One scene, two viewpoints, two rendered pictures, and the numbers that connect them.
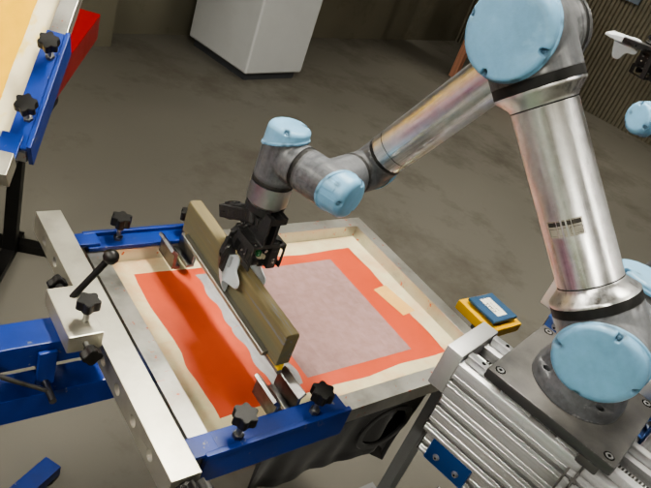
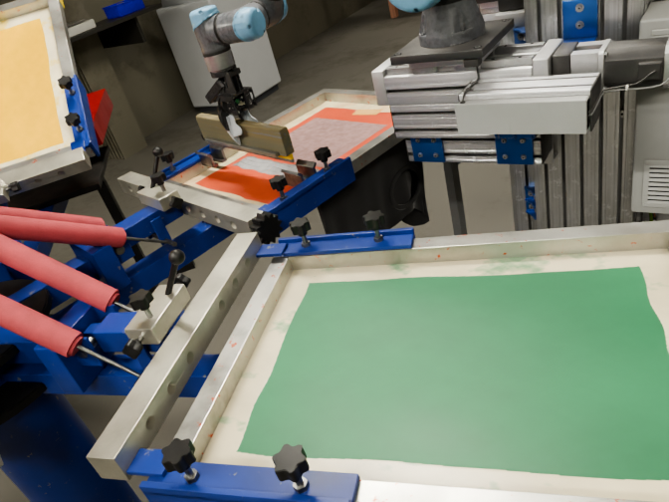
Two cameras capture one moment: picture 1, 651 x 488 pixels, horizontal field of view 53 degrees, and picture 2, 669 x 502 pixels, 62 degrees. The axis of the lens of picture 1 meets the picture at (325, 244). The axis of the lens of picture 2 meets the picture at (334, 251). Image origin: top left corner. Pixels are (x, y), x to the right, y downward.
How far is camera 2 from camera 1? 0.62 m
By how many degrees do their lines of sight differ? 8
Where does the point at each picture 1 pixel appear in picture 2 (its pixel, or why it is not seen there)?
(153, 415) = (225, 207)
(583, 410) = (453, 37)
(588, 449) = (463, 52)
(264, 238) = (233, 87)
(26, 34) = (55, 94)
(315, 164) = (225, 16)
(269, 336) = (273, 142)
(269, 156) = (201, 33)
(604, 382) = not seen: outside the picture
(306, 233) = (293, 113)
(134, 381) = (207, 202)
